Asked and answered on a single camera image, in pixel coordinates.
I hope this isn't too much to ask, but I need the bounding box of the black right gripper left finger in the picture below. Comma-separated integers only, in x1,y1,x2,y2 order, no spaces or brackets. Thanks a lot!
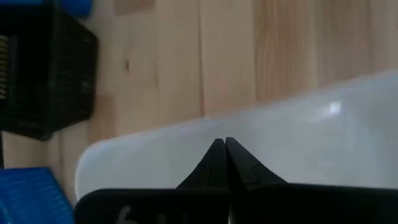
74,138,231,224

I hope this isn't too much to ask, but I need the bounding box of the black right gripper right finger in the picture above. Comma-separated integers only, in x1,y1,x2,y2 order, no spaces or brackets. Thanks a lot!
225,136,398,224

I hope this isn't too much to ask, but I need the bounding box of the white plastic basket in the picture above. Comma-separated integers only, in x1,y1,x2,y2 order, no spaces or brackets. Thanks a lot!
74,70,398,203

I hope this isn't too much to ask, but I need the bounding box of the blue plastic basket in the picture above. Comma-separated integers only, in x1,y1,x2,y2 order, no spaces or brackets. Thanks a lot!
0,0,93,18
0,167,75,224

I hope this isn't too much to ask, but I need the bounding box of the black plastic basket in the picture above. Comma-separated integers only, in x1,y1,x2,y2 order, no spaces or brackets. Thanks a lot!
0,6,99,141

